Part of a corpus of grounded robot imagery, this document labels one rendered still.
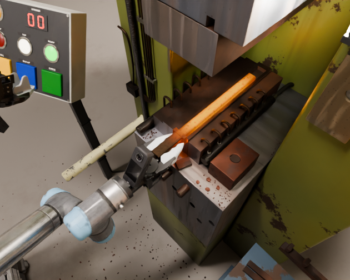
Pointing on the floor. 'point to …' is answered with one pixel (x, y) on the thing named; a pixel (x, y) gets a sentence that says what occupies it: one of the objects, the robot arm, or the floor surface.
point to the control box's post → (89, 135)
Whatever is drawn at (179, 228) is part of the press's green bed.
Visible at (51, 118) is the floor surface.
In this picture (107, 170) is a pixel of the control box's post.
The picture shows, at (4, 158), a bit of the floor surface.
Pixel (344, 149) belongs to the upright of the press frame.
